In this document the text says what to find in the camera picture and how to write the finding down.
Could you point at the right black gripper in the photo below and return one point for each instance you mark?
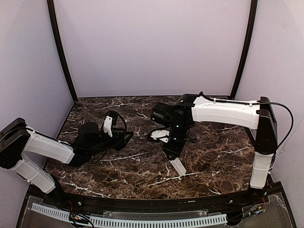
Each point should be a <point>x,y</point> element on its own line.
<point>171,154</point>

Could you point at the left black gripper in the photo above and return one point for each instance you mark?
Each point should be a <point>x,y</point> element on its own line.
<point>118,140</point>

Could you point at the white remote control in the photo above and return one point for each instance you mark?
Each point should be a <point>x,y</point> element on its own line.
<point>179,167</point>

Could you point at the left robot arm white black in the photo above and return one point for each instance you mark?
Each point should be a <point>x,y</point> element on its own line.
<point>18,138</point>

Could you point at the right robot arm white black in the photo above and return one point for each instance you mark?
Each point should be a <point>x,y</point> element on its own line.
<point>258,115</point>

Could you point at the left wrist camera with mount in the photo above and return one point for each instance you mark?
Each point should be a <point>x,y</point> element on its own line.
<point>109,122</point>

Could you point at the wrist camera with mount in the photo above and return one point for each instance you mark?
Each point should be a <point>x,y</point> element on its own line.
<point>109,122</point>
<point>158,135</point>

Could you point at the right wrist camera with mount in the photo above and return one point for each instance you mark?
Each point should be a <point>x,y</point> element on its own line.
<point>158,135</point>

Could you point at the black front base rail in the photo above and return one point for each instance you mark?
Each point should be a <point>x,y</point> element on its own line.
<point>236,205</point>

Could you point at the grey slotted cable duct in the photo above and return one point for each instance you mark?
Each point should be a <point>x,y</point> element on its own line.
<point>111,219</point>

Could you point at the black left frame post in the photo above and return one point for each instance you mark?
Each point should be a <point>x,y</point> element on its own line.
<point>60,48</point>

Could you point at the black frame post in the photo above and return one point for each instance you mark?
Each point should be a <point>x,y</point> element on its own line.
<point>245,49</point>
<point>60,48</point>

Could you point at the black right frame post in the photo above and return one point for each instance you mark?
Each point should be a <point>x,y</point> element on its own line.
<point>245,49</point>

